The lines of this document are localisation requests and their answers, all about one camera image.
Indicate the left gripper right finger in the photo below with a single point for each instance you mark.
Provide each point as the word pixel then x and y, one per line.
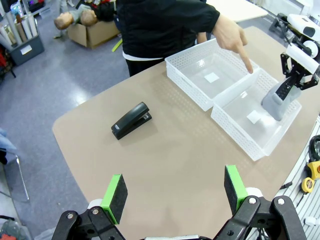
pixel 235 190

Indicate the person's right forearm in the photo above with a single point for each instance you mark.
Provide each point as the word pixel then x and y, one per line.
pixel 195 15

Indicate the cream paper roll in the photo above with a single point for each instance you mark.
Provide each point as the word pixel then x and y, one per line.
pixel 11 27

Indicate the person's right hand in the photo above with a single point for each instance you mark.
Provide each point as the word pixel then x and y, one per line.
pixel 227 32

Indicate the brown cardboard box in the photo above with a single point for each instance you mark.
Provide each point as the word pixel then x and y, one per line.
pixel 92 35

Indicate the dark grey storage bin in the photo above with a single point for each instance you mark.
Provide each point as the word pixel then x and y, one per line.
pixel 27 53

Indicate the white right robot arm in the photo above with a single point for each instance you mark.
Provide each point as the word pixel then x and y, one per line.
pixel 303 23

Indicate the yellow tape measure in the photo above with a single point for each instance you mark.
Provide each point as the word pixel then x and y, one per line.
pixel 307 185

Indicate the white perforated plastic basket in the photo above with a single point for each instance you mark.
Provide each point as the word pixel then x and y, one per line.
pixel 175 67
pixel 237 132

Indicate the black stapler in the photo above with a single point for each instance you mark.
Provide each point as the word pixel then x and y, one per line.
pixel 130 120

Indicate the mannequin head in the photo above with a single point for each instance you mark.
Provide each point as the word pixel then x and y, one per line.
pixel 88 17
pixel 63 21

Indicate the white table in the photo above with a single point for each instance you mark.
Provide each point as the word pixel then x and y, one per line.
pixel 237 10

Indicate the light blue cloth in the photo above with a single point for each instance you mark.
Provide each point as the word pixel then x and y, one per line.
pixel 6 140

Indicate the grey Campus pencil case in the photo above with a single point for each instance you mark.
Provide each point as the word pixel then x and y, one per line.
pixel 277 105

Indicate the person in black jacket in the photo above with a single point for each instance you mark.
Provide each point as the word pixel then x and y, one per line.
pixel 155 30

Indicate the small white object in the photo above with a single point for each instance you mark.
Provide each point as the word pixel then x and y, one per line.
pixel 310 220

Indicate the brown paper roll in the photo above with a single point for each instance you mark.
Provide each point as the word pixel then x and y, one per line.
pixel 20 28

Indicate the grey grooved base plate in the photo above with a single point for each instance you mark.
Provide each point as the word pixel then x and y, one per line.
pixel 300 212

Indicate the grey metal frame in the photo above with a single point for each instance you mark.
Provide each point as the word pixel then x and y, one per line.
pixel 22 180

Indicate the yellow-green strip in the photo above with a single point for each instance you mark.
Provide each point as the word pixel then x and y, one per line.
pixel 117 45

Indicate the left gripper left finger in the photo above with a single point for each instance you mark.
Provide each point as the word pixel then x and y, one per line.
pixel 115 200

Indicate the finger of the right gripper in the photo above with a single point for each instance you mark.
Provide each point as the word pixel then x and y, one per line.
pixel 285 63
pixel 306 81

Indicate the person's left hand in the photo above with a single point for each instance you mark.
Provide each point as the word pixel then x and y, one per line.
pixel 202 38

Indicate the white basket label sticker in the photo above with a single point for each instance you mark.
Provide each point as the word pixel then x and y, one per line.
pixel 212 77
pixel 253 117

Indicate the yellow black tool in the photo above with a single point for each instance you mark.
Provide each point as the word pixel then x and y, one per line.
pixel 314 170

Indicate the white paper roll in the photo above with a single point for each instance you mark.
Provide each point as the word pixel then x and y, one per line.
pixel 32 25
pixel 5 37

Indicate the black metal stand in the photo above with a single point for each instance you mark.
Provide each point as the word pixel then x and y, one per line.
pixel 277 23

